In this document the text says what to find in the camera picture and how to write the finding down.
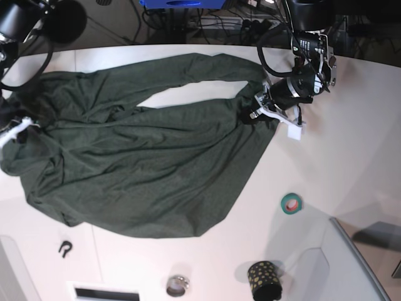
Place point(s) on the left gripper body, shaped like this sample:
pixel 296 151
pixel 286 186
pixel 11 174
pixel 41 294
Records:
pixel 289 92

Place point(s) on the green tape roll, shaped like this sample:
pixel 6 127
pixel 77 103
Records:
pixel 291 203

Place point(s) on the dark green t-shirt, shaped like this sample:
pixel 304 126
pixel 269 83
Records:
pixel 156 149

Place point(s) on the small black clip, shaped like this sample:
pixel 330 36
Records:
pixel 65 248

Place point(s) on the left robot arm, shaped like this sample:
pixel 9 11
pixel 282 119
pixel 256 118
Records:
pixel 314 69

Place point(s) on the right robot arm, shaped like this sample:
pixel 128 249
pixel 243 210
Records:
pixel 21 20

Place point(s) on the blue plastic box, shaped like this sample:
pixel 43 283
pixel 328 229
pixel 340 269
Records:
pixel 196 4

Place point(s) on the black gold-dotted cup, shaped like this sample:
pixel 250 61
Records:
pixel 264 281

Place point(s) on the silver tape roll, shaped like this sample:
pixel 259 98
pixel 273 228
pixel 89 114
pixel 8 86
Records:
pixel 177 285

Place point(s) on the round black stand base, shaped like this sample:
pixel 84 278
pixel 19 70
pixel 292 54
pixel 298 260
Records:
pixel 66 22

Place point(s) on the white slotted tray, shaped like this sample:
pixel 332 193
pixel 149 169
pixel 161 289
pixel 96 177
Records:
pixel 103 291

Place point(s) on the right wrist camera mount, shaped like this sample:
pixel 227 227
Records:
pixel 13 131

